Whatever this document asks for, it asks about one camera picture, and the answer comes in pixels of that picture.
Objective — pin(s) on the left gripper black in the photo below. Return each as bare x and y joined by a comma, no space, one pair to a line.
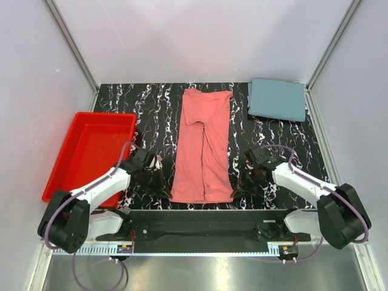
160,188

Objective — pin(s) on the white slotted cable duct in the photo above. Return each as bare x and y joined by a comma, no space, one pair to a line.
118,250

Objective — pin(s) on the right aluminium frame post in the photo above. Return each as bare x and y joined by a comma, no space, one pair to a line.
335,40

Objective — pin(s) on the red plastic bin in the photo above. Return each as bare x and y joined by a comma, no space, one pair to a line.
92,146

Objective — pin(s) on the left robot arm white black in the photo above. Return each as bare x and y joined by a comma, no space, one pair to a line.
69,219

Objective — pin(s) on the pink t shirt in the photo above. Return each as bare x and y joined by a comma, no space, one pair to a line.
202,165

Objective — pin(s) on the aluminium frame post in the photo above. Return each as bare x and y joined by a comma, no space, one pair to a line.
71,44
335,40

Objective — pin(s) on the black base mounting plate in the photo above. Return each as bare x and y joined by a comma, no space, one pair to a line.
201,229

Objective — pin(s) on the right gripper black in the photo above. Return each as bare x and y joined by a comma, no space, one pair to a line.
242,187

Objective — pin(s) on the folded blue t shirt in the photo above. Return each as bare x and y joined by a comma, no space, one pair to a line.
274,99

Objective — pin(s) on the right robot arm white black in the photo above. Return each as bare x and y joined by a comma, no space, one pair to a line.
338,217

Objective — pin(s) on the left aluminium frame post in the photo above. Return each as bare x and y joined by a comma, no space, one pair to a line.
71,44

